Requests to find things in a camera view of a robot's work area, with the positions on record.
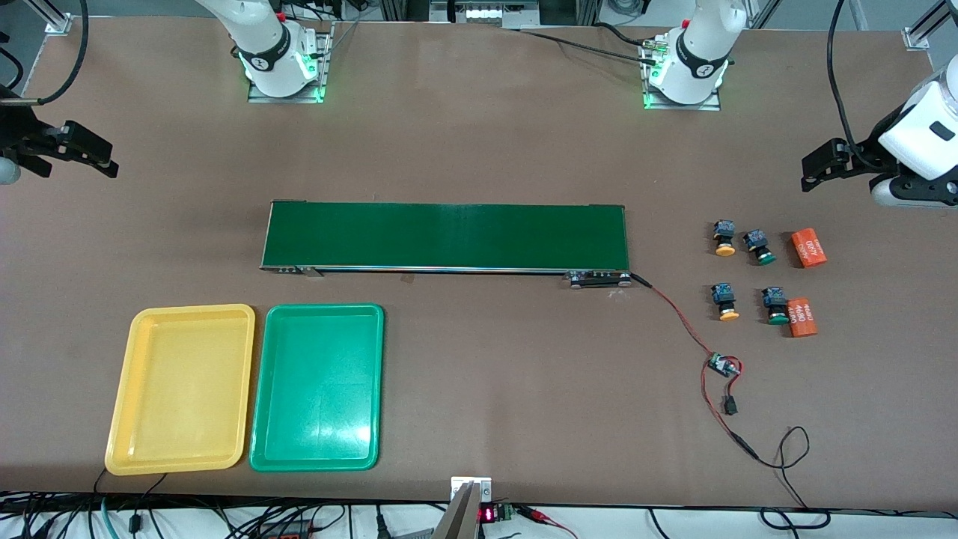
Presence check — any green conveyor belt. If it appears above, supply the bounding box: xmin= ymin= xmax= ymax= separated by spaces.
xmin=260 ymin=200 xmax=633 ymax=290

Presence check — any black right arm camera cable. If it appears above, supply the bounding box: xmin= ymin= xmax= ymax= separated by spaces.
xmin=0 ymin=0 xmax=89 ymax=103

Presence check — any aluminium frame profile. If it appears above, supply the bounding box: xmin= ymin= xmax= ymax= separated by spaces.
xmin=902 ymin=0 xmax=958 ymax=52
xmin=28 ymin=0 xmax=76 ymax=35

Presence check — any thin black looped cable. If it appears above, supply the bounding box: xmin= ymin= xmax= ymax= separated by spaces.
xmin=752 ymin=425 xmax=832 ymax=517

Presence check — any black cable to arm base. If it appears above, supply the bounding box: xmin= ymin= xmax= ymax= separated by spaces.
xmin=516 ymin=27 xmax=663 ymax=64

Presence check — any grey power strip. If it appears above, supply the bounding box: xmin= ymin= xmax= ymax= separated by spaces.
xmin=429 ymin=0 xmax=541 ymax=28

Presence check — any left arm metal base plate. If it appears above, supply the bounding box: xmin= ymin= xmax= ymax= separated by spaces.
xmin=641 ymin=37 xmax=723 ymax=112

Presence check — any green mushroom push button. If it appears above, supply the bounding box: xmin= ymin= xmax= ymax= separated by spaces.
xmin=761 ymin=287 xmax=791 ymax=326
xmin=742 ymin=229 xmax=778 ymax=267

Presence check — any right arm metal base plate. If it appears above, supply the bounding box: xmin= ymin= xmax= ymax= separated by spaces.
xmin=247 ymin=22 xmax=335 ymax=105

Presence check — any green plastic tray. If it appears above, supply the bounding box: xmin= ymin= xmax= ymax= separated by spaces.
xmin=248 ymin=302 xmax=385 ymax=473

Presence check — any orange cylinder white print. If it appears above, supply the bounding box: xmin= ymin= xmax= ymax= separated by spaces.
xmin=786 ymin=297 xmax=819 ymax=338
xmin=791 ymin=228 xmax=829 ymax=269

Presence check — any yellow plastic tray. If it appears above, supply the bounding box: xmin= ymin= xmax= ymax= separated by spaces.
xmin=104 ymin=303 xmax=257 ymax=477

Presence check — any silver camera mount bracket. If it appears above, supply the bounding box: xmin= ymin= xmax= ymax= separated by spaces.
xmin=450 ymin=476 xmax=493 ymax=539

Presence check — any red clip lead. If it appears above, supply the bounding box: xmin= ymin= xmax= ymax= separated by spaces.
xmin=516 ymin=505 xmax=581 ymax=539

